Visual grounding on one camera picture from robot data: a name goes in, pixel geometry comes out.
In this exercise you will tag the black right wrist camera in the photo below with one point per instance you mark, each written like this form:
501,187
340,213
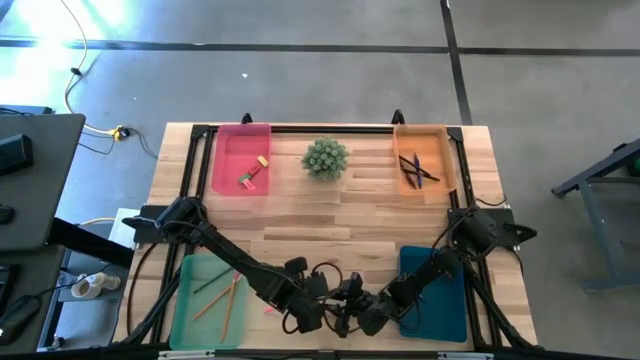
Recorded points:
353,284

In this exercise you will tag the pink translucent plastic bin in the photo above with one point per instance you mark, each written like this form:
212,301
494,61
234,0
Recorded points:
235,145

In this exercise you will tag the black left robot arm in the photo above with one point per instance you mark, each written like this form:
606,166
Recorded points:
235,255

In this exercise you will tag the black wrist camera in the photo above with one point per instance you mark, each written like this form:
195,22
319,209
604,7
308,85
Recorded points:
317,285
353,284

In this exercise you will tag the pink eraser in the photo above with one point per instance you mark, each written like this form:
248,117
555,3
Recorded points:
249,185

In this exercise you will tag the grey office desk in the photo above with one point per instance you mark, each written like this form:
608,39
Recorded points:
40,165

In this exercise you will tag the black computer mouse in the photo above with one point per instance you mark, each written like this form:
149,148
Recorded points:
17,320

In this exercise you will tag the yellow eraser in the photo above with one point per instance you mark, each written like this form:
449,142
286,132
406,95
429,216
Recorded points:
263,161

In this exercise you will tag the blue plastic bin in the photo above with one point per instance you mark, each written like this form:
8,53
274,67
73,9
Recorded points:
445,310

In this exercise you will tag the grey metal cart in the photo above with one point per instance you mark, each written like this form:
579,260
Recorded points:
595,200

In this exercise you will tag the black pen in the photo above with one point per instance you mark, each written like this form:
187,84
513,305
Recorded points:
407,175
420,169

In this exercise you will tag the white box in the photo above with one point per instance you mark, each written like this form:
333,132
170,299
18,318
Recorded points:
122,227

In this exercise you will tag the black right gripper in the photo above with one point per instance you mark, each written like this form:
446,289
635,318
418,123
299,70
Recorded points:
375,312

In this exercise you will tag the orange pencil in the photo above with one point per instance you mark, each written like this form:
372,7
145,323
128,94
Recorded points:
212,302

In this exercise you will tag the yellow pencil with pink eraser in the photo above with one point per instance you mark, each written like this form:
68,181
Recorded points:
230,310

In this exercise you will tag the green eraser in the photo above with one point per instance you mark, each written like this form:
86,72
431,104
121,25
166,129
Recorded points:
244,177

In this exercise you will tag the green artificial plant in pot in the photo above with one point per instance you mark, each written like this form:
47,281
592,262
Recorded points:
325,159

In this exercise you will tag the blue pen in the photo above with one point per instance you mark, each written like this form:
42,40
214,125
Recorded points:
417,170

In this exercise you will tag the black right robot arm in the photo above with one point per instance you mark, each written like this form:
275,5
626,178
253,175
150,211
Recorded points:
425,272

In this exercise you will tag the green pencil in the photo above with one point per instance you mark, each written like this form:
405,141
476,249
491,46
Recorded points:
212,281

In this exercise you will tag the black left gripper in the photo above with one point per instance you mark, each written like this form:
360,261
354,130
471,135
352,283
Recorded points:
305,312

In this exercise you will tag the black aluminium table frame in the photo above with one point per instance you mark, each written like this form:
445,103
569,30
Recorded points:
200,165

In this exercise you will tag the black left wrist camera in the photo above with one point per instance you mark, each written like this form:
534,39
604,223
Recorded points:
317,285

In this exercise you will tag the black device on desk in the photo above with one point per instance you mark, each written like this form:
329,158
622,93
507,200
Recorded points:
15,152

